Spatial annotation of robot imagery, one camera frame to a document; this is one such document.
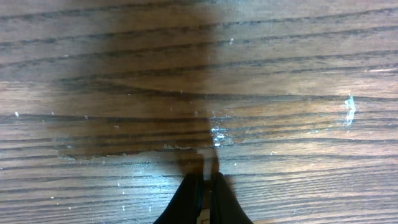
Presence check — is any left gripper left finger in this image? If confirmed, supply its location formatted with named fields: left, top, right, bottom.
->
left=154, top=174, right=204, bottom=224

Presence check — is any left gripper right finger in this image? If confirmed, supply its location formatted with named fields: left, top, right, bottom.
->
left=210, top=172, right=253, bottom=224

